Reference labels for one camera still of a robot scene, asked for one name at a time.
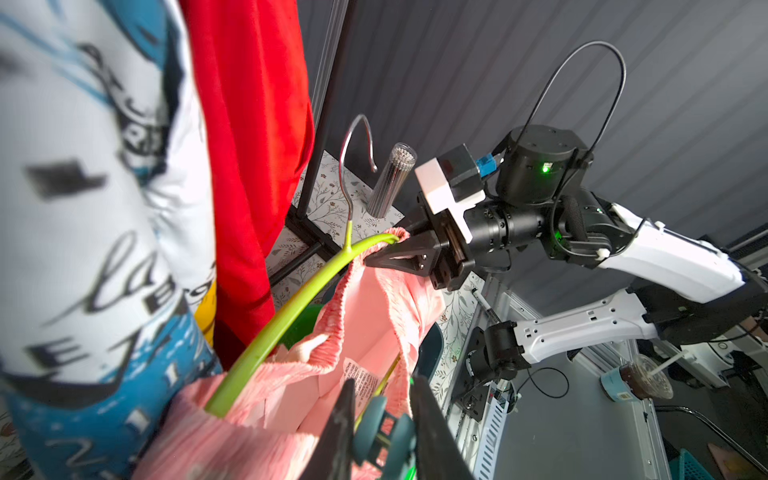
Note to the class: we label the comic print shorts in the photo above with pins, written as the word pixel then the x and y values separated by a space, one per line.
pixel 107 230

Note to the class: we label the black clothes rack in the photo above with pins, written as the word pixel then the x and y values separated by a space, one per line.
pixel 333 58

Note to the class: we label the teal clothespin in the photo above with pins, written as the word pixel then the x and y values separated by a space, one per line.
pixel 385 442

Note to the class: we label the dark teal tray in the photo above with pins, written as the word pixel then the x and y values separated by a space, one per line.
pixel 430 353

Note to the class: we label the pink tie-dye shorts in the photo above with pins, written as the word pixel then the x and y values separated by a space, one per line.
pixel 370 331

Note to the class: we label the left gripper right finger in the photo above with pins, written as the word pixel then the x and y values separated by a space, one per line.
pixel 436 453

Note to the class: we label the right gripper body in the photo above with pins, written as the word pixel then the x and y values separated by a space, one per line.
pixel 454 259

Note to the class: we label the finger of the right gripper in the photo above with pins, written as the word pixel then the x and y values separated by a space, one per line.
pixel 402 233
pixel 417 255

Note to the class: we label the green plastic basket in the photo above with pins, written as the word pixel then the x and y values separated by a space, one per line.
pixel 302 326

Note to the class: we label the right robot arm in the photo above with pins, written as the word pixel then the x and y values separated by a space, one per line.
pixel 473 215

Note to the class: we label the green plastic hanger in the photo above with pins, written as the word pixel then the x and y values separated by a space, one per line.
pixel 256 353

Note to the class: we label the red shorts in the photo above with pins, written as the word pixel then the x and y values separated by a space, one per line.
pixel 252 80

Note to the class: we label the clear tube of sticks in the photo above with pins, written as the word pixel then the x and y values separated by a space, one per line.
pixel 401 161

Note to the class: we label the iced coffee cup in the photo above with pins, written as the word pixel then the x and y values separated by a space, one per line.
pixel 640 379

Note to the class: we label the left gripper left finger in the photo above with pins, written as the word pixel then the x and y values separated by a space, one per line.
pixel 332 457

